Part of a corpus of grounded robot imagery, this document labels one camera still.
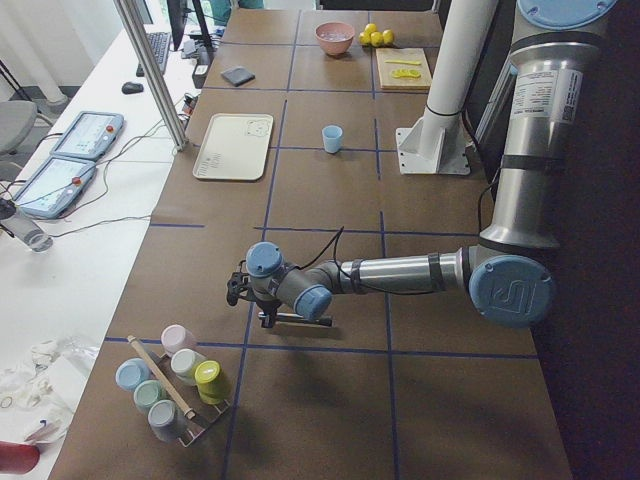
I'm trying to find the light blue cup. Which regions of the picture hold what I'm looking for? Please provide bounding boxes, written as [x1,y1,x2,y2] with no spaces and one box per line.
[322,125,343,154]

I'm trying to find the teach pendant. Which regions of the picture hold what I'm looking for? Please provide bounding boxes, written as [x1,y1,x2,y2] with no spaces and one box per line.
[51,111,125,161]
[13,155,96,220]

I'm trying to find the black monitor stand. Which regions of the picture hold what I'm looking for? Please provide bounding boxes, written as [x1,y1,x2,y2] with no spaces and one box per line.
[166,0,221,60]

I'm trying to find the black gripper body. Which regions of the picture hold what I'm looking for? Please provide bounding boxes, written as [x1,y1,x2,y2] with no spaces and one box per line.
[226,260,280,313]

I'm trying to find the teach pendant far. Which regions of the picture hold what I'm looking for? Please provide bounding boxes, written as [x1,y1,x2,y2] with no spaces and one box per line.
[51,111,125,161]

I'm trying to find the wooden cutting board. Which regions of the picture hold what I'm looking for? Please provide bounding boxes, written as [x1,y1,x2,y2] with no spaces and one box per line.
[376,48,432,91]

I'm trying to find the grey cup on rack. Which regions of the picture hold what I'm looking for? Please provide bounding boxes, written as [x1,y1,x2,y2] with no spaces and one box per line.
[147,399,188,442]

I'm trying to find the grey folded cloth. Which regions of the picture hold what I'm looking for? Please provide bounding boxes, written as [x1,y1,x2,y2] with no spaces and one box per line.
[221,66,255,87]

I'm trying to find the teach pendant near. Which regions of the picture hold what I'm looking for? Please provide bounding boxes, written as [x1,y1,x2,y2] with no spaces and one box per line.
[13,155,96,220]

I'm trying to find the pink bowl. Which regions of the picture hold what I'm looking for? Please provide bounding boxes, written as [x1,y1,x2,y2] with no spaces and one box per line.
[315,21,355,56]

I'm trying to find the crumpled white plastic bags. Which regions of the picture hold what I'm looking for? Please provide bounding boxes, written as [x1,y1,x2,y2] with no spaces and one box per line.
[1,336,100,444]

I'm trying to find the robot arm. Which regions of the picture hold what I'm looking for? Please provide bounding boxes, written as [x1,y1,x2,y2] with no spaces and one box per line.
[226,1,614,328]

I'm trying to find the red bottle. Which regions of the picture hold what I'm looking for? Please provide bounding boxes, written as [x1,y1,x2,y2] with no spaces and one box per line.
[0,441,40,475]

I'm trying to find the yellow-green cup on rack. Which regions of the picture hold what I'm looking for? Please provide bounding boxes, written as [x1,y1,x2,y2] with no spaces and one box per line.
[194,360,231,405]

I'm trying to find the lemon slices row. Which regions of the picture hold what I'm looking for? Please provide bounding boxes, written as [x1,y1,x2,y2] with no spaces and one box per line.
[390,69,421,79]

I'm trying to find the metal cup rack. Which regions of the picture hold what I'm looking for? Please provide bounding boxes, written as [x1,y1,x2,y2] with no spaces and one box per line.
[144,349,232,448]

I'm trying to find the aluminium frame post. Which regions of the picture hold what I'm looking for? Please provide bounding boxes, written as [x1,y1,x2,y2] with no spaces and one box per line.
[114,0,188,151]

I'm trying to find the clear ice cubes pile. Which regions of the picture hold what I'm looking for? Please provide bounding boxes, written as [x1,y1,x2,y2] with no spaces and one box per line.
[317,25,350,42]

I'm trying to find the cream bear tray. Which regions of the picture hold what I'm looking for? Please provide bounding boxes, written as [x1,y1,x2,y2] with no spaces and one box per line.
[192,113,274,181]

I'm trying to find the pink cup on rack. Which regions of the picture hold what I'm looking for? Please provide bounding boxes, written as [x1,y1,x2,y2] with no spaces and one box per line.
[160,324,197,357]

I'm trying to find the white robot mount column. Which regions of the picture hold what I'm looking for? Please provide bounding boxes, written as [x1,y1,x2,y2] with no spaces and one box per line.
[396,0,498,175]

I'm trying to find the clear water bottle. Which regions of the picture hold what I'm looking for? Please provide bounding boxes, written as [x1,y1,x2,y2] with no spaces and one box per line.
[0,198,53,252]

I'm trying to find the black keyboard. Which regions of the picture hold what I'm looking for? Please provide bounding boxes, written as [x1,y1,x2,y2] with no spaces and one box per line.
[146,32,172,74]

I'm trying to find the yellow plastic knife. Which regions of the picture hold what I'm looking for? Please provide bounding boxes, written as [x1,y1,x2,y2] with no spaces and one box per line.
[384,59,422,66]

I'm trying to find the white cup on rack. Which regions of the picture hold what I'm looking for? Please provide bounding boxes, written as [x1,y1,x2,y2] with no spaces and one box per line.
[171,348,207,386]

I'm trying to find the wooden rack handle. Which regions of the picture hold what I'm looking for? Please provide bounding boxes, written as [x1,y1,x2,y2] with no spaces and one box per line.
[127,335,196,420]

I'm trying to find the green cup on rack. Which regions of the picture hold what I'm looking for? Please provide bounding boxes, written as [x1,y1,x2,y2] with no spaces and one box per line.
[133,379,169,415]

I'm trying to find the blue cup on rack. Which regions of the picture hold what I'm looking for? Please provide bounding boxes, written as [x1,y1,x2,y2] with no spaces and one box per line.
[115,358,151,392]

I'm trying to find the black computer mouse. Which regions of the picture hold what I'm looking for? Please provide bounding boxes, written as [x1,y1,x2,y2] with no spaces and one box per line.
[121,81,144,95]

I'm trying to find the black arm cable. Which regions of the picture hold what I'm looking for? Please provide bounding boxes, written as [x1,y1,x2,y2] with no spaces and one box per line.
[287,225,501,296]

